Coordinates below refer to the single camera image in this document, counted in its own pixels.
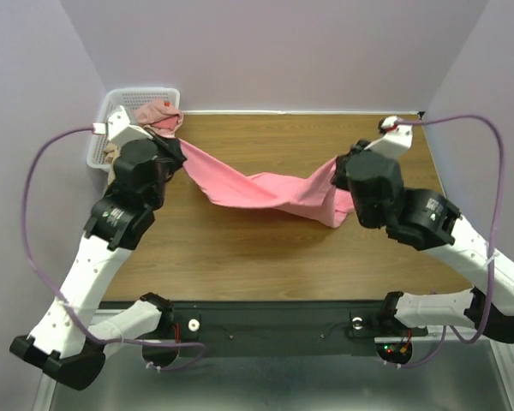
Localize bright pink t shirt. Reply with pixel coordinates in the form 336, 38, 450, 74
181, 140, 355, 228

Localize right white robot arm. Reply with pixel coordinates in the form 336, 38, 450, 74
332, 140, 514, 343

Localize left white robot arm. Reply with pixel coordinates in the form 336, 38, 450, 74
9, 133, 186, 390

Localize beige t shirt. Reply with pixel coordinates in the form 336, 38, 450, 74
104, 142, 120, 188

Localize red t shirt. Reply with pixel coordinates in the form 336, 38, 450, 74
148, 99, 184, 136

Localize dusty pink t shirt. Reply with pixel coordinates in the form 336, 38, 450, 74
134, 99, 183, 133

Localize white plastic laundry basket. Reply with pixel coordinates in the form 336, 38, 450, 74
85, 86, 182, 174

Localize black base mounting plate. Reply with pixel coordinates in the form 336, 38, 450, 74
123, 301, 429, 360

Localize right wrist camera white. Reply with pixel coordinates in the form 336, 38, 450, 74
365, 116, 413, 159

